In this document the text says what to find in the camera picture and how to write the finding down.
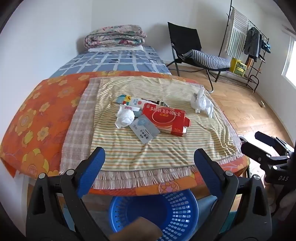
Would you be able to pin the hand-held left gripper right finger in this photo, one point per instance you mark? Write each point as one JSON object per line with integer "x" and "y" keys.
{"x": 208, "y": 171}

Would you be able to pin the white plastic bag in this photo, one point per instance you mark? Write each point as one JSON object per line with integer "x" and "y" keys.
{"x": 200, "y": 102}

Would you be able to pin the orange floral cloth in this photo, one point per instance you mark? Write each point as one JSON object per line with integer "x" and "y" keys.
{"x": 39, "y": 120}

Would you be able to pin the blue plastic basket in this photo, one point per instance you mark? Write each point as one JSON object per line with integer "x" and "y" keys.
{"x": 175, "y": 213}

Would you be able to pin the white tissue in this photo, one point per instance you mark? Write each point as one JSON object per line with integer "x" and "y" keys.
{"x": 124, "y": 118}

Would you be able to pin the grey packet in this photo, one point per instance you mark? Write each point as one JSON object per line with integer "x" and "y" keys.
{"x": 144, "y": 129}

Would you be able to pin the dark hanging jacket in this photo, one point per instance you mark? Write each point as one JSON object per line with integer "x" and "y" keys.
{"x": 252, "y": 44}

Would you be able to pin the white tube with black cap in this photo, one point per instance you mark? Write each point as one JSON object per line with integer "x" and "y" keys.
{"x": 138, "y": 102}

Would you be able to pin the striped cushion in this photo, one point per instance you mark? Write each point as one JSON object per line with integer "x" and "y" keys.
{"x": 208, "y": 59}

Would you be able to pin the black folding chair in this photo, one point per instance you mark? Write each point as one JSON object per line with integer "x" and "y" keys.
{"x": 182, "y": 39}

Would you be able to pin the teal floor mat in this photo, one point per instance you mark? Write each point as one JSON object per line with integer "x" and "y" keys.
{"x": 205, "y": 210}

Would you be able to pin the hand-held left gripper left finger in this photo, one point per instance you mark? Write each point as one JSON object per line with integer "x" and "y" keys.
{"x": 92, "y": 169}

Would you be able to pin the hanging striped towel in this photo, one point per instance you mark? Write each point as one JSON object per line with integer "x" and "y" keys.
{"x": 235, "y": 32}

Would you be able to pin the window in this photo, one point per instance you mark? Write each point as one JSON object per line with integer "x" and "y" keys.
{"x": 291, "y": 62}

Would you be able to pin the plaid fringed cloth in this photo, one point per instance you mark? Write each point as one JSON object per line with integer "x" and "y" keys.
{"x": 78, "y": 134}

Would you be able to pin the red cardboard box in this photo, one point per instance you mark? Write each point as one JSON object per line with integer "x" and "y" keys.
{"x": 164, "y": 118}

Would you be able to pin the colourful patterned packet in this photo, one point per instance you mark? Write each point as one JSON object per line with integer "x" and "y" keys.
{"x": 123, "y": 99}

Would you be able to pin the black clothes rack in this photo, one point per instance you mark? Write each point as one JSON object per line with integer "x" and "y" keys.
{"x": 253, "y": 78}

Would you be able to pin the folded floral quilt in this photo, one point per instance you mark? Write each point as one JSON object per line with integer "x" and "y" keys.
{"x": 113, "y": 37}

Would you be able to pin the yellow plastic crate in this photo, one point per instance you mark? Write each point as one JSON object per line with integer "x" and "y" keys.
{"x": 238, "y": 67}

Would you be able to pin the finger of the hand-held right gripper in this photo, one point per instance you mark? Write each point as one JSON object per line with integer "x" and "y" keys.
{"x": 254, "y": 150}
{"x": 266, "y": 138}

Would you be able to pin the blue checked bed sheet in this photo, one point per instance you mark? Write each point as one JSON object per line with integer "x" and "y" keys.
{"x": 115, "y": 62}

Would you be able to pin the yellow striped towel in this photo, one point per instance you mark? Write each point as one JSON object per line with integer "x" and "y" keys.
{"x": 166, "y": 153}

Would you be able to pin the teal hanging garment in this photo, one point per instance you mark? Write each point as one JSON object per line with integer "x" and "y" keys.
{"x": 266, "y": 46}

